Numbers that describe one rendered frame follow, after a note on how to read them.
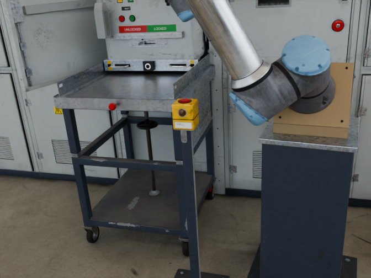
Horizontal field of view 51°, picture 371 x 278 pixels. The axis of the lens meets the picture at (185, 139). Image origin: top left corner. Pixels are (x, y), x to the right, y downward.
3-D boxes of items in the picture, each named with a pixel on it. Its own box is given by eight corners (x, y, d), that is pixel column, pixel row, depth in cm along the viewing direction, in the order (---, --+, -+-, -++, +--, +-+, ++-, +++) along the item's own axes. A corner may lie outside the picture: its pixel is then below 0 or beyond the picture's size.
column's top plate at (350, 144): (358, 122, 159) (359, 117, 159) (357, 153, 132) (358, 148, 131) (274, 116, 172) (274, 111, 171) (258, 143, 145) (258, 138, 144)
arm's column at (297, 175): (339, 266, 186) (355, 122, 159) (335, 313, 161) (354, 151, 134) (273, 252, 199) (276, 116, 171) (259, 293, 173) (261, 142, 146)
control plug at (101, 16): (106, 38, 200) (101, 3, 193) (97, 39, 201) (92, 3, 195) (112, 36, 207) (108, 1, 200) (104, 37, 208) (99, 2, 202)
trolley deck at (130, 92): (183, 112, 165) (181, 99, 163) (55, 108, 182) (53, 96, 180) (215, 75, 225) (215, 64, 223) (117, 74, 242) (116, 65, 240)
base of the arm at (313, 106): (336, 69, 147) (337, 54, 138) (333, 115, 141) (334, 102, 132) (285, 69, 153) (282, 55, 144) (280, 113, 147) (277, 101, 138)
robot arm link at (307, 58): (339, 79, 134) (342, 51, 119) (298, 108, 135) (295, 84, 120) (311, 51, 141) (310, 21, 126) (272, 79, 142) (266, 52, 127)
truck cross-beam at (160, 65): (198, 70, 203) (197, 59, 201) (105, 70, 218) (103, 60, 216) (200, 69, 208) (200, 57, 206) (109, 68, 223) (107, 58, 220)
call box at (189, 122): (194, 131, 141) (192, 104, 137) (173, 130, 143) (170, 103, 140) (199, 123, 148) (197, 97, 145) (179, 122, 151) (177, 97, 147)
